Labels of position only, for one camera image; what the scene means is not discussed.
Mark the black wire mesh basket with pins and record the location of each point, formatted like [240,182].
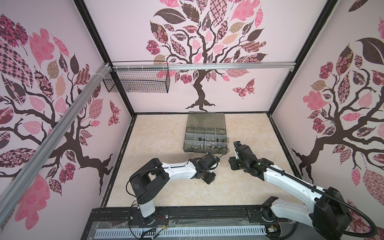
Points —
[138,77]

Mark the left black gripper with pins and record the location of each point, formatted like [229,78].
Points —
[211,178]

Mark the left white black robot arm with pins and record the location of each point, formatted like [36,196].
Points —
[150,179]

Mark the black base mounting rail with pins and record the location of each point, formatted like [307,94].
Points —
[162,215]

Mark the aluminium rail on left wall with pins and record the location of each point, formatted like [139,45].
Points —
[23,180]

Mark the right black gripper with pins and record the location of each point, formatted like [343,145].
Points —
[232,163]

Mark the grey plastic compartment organizer box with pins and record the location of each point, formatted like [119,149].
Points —
[205,125]

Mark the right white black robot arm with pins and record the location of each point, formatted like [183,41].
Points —
[323,209]

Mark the white slotted cable duct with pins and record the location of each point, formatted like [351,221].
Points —
[178,232]

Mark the aluminium rail on back wall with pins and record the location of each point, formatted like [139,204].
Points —
[220,66]

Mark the aluminium rail on wall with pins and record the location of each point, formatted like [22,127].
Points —
[23,180]
[220,66]

